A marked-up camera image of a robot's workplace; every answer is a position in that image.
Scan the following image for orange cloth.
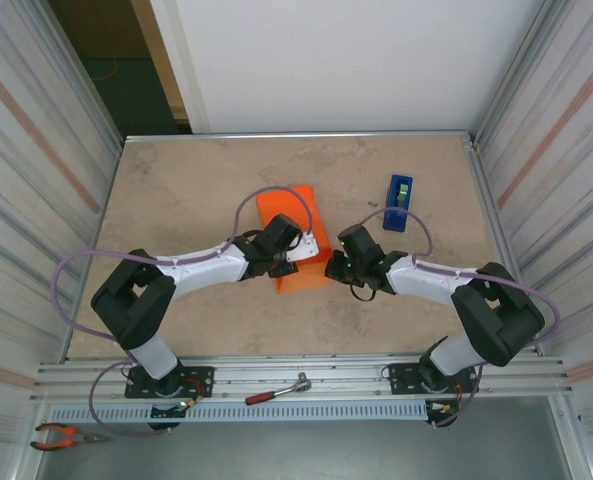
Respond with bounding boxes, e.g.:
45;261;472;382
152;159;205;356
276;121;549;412
255;183;333;297

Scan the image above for blue tape dispenser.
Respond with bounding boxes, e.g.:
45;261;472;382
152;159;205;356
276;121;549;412
383;173;416;234

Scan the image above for aluminium table edge profile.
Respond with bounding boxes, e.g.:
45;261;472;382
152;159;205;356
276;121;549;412
124;131;477;147

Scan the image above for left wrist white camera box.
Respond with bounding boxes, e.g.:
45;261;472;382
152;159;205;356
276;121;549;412
285;232;322;264

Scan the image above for right gripper black cable loop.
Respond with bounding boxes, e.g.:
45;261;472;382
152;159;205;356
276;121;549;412
349;281;378;303

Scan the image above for long aluminium mounting rail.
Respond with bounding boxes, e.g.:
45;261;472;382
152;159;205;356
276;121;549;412
30;354;575;401

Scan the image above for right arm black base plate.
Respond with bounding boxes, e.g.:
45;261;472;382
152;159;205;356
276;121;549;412
388;360;480;396

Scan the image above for red-handled ratchet wrench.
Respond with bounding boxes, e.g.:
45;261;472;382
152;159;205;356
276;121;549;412
244;371;313;406

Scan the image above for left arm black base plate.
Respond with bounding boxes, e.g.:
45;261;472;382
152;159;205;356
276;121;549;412
124;365;215;400

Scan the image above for grey slotted cable duct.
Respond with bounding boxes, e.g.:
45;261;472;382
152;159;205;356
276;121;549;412
48;399;430;424

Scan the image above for aluminium side frame profile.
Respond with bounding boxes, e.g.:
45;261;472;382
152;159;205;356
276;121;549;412
463;132;545;357

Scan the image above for beige door frame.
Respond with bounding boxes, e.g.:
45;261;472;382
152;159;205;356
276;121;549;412
129;0;190;121

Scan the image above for orange cord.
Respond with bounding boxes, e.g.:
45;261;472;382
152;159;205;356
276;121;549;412
91;57;127;84

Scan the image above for orange-handled pliers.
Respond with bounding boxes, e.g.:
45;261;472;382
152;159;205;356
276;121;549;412
29;422;110;452

